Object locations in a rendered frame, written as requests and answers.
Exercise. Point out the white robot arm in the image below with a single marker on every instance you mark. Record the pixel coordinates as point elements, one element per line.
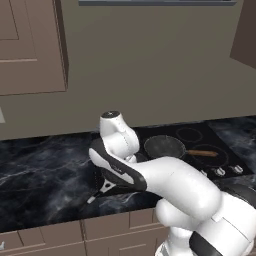
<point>186,186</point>

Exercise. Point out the white hob knob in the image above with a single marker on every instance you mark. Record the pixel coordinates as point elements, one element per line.
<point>204,173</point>
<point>237,169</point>
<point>219,171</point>

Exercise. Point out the brown drawer front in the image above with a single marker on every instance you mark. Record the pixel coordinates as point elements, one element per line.
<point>106,225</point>
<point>143,218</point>
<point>50,233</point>

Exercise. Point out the black hob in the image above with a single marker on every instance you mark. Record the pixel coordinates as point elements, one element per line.
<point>230,141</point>

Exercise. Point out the brown lower cupboard door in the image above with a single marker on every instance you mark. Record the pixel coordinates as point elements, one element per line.
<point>50,250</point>
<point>126,245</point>

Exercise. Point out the brown cupboard door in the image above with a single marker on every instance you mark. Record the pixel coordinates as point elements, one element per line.
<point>50,250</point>
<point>126,245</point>
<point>30,46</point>

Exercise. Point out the brown upper cupboard door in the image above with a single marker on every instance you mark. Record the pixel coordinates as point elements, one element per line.
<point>30,46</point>

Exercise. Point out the brown upper cupboard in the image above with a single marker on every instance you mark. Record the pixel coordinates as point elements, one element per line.
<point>245,30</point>

